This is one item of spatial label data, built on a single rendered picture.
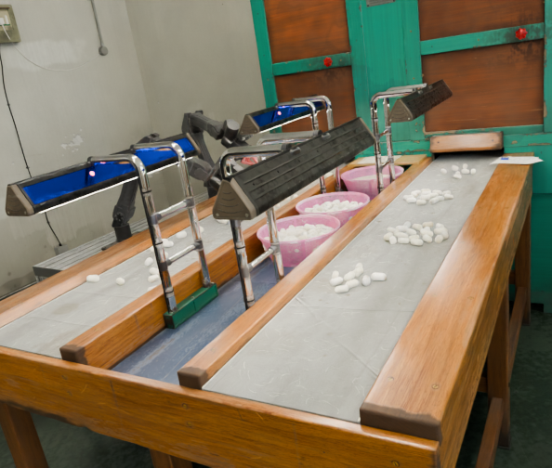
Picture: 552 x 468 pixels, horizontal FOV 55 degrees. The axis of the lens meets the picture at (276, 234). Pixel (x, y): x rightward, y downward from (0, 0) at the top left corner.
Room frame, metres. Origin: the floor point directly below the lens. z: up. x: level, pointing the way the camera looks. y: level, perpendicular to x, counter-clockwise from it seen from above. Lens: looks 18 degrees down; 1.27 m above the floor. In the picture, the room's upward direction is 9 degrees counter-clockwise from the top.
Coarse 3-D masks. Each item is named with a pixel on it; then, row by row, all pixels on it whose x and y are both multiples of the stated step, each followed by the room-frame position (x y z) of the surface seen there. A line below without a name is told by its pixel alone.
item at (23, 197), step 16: (192, 144) 1.62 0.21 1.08; (144, 160) 1.44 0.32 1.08; (160, 160) 1.48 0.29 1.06; (176, 160) 1.53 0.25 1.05; (48, 176) 1.20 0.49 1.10; (64, 176) 1.23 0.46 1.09; (80, 176) 1.26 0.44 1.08; (96, 176) 1.29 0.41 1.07; (112, 176) 1.32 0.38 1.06; (128, 176) 1.36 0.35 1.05; (16, 192) 1.11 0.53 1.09; (32, 192) 1.14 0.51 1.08; (48, 192) 1.17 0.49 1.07; (64, 192) 1.19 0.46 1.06; (80, 192) 1.22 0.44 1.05; (16, 208) 1.12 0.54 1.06; (32, 208) 1.11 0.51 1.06; (48, 208) 1.14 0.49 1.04
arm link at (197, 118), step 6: (186, 114) 2.58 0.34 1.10; (192, 114) 2.57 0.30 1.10; (198, 114) 2.57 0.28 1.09; (186, 120) 2.59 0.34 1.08; (192, 120) 2.57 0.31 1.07; (198, 120) 2.53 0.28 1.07; (204, 120) 2.50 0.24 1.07; (210, 120) 2.49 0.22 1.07; (186, 126) 2.60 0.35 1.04; (198, 126) 2.54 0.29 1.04; (204, 126) 2.49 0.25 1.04; (210, 126) 2.43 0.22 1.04; (216, 126) 2.41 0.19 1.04; (222, 126) 2.42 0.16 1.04; (210, 132) 2.44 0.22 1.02
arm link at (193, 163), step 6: (144, 138) 1.99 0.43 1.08; (150, 138) 1.98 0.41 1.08; (156, 138) 2.02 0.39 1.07; (192, 162) 1.97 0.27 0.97; (198, 162) 1.97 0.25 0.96; (204, 162) 2.01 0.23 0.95; (192, 168) 1.97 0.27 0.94; (204, 168) 1.96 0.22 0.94; (210, 168) 2.01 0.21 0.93; (192, 174) 1.97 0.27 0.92
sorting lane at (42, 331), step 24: (264, 216) 1.88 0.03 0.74; (168, 240) 1.76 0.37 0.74; (192, 240) 1.72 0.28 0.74; (216, 240) 1.68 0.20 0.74; (120, 264) 1.59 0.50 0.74; (144, 264) 1.56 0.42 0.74; (96, 288) 1.41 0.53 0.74; (120, 288) 1.38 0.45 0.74; (144, 288) 1.35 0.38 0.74; (48, 312) 1.29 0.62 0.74; (72, 312) 1.26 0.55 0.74; (96, 312) 1.24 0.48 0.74; (0, 336) 1.18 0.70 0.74; (24, 336) 1.16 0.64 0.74; (48, 336) 1.14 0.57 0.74; (72, 336) 1.12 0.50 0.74
